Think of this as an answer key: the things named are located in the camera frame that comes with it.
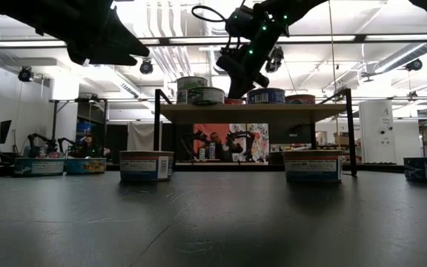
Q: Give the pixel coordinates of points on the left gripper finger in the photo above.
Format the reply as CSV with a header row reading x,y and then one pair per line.
x,y
95,55
124,41

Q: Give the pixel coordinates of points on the silver can dark blue label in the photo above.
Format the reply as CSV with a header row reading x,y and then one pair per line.
x,y
426,170
265,96

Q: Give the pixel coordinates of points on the silver tuna can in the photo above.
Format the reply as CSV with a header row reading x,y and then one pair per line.
x,y
206,96

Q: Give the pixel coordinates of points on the gold can pink blue label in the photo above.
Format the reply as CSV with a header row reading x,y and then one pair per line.
x,y
147,167
301,99
313,167

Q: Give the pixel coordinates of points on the silver can yellow teal label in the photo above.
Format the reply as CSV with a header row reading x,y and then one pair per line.
x,y
85,167

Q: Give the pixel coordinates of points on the background black robot arm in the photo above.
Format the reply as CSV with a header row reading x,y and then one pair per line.
x,y
67,142
245,139
41,142
195,138

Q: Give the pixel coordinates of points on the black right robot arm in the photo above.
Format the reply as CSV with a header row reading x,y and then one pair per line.
x,y
295,9

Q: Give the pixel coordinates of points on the wooden shelf black legs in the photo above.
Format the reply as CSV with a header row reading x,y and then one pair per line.
x,y
250,113

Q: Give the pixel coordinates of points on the orange cloth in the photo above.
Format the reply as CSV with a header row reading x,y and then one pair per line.
x,y
202,129

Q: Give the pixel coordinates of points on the floral patterned cloth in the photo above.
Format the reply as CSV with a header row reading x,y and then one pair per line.
x,y
261,141

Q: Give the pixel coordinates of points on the person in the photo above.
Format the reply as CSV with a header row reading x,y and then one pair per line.
x,y
89,146
217,142

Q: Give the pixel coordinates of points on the blue bucket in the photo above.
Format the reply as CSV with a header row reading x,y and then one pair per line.
x,y
83,128

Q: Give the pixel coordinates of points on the white cloth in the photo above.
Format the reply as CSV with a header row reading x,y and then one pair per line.
x,y
141,135

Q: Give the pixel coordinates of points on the cardboard box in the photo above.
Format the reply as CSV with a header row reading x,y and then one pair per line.
x,y
341,139

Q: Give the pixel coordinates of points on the black background monitor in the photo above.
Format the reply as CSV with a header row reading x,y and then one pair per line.
x,y
2,131

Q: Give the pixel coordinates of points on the black table mat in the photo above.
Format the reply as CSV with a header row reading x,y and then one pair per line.
x,y
235,222

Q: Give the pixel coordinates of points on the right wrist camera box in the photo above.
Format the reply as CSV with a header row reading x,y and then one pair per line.
x,y
239,24

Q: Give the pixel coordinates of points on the black overhead frame bar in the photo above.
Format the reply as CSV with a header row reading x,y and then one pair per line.
x,y
184,40

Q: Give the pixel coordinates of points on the black background frame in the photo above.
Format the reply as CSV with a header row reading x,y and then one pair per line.
x,y
55,122

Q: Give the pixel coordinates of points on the black aluminium table frame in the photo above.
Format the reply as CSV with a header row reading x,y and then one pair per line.
x,y
235,167

